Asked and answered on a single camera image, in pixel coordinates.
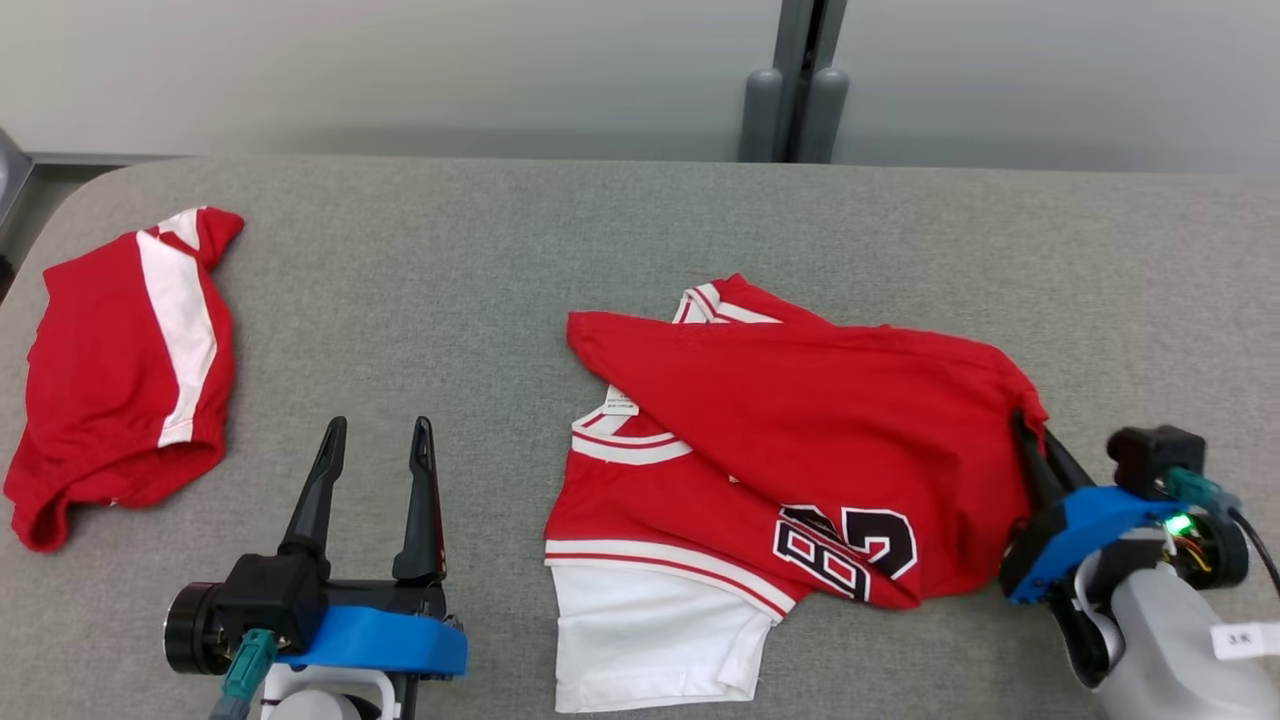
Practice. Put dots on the red shorts white stripe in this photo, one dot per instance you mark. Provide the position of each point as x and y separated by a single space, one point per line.
100 380

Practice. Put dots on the grey metal frame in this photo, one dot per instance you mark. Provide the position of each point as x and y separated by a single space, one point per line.
12 190

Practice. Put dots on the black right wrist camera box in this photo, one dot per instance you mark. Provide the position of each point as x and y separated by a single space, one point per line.
1150 455

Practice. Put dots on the red white basketball jersey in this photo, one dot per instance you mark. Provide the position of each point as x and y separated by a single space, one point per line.
800 420

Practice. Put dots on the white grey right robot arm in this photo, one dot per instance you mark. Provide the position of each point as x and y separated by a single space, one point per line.
1160 640

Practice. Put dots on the grey rounded cylinder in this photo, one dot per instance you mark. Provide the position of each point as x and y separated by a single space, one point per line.
825 115
760 115

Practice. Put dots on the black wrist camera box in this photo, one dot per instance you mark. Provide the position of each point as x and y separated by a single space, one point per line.
270 595
1150 455

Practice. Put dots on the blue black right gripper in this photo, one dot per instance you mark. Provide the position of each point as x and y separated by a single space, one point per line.
1085 525

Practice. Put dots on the grey vertical partition post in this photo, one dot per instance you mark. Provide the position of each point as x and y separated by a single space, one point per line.
800 40

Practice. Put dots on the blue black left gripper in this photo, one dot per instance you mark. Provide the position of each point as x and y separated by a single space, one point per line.
380 640

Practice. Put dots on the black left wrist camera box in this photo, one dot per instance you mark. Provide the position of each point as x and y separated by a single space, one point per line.
270 595

